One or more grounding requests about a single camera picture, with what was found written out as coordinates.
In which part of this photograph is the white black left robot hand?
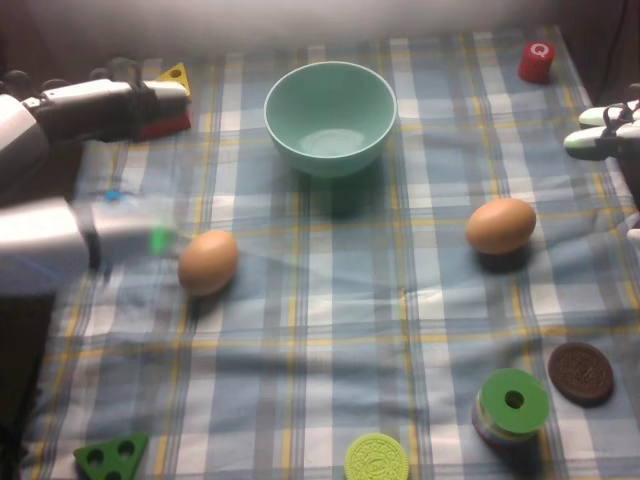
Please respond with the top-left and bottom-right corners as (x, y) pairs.
(0, 56), (193, 299)

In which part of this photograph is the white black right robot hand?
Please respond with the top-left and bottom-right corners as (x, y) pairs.
(563, 83), (640, 256)

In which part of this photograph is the brown egg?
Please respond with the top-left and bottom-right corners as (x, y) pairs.
(465, 197), (538, 256)
(177, 229), (240, 297)

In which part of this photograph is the teal bowl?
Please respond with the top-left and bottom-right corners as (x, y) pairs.
(263, 60), (398, 179)

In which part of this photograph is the red cylinder with letter Q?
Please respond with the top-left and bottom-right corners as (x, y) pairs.
(517, 41), (557, 84)

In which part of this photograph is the red rectangular block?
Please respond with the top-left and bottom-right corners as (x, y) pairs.
(142, 102), (194, 141)

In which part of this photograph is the yellow triangle block with holes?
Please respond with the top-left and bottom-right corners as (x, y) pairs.
(155, 62), (193, 101)

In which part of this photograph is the brown sandwich cookie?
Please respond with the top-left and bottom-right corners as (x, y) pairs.
(547, 341), (615, 407)

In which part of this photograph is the blue plaid tablecloth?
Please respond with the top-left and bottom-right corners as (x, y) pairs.
(19, 27), (640, 480)

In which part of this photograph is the green triangle block with holes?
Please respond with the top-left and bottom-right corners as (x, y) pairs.
(73, 432), (150, 480)

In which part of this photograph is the lime green sandwich cookie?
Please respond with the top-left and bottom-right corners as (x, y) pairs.
(343, 432), (411, 480)

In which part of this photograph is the green ring disc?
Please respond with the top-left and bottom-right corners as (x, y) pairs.
(479, 368), (551, 432)

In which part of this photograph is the rainbow striped ring stack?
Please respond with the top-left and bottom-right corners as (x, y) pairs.
(471, 389), (539, 449)

